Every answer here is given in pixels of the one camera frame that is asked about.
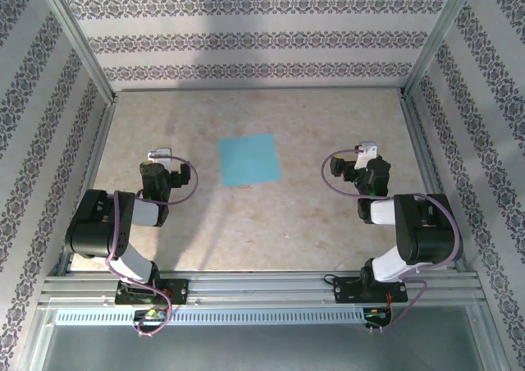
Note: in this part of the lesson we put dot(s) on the light blue cloth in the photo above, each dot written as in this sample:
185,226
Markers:
250,160

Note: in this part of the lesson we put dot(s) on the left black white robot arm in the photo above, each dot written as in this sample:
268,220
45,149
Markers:
94,223

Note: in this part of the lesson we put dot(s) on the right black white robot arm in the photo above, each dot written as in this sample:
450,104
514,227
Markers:
426,231

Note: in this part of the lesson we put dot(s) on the grey metal sheet panel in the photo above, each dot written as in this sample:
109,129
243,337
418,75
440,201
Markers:
262,350

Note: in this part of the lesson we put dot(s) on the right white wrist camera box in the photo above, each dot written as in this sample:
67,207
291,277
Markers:
367,151

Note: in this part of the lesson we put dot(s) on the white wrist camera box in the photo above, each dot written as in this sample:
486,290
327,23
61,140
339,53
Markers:
367,151
162,152

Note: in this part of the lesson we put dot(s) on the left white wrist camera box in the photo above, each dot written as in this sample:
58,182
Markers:
162,152

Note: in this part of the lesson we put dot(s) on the aluminium side rail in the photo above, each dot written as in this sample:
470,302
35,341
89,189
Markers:
97,157
420,141

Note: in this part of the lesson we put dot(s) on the thin aluminium wall rail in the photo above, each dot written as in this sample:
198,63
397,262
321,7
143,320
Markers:
258,89

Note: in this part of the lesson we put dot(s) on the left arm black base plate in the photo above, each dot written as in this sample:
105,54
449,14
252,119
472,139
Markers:
180,293

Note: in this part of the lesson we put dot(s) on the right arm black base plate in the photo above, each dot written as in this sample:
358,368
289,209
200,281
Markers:
344,291

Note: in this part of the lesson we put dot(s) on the long aluminium mounting rail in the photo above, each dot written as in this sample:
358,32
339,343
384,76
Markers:
262,282

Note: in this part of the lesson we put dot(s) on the aluminium frame post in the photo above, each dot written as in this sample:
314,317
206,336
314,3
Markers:
78,38
435,38

